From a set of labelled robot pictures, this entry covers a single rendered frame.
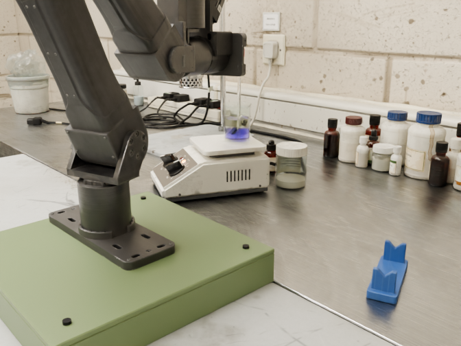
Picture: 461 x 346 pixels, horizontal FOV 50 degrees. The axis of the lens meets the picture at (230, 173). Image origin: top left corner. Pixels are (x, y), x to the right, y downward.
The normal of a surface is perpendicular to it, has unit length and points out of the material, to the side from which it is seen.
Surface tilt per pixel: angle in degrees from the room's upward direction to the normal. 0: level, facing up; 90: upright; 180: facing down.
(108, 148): 114
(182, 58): 90
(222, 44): 90
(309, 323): 0
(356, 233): 0
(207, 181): 90
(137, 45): 130
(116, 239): 0
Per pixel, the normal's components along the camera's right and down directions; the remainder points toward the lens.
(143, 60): -0.37, 0.82
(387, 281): -0.44, 0.27
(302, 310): 0.00, -0.95
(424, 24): -0.74, 0.20
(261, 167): 0.31, 0.29
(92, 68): 0.85, 0.18
